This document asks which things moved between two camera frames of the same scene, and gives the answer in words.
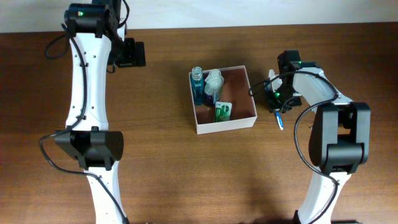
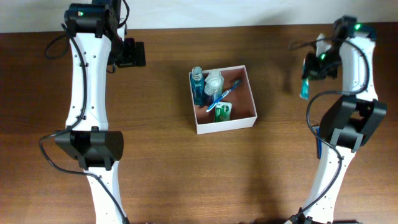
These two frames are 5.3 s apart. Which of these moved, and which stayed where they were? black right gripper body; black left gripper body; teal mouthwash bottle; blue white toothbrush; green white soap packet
Moved: black right gripper body; blue white toothbrush
Stayed: black left gripper body; green white soap packet; teal mouthwash bottle
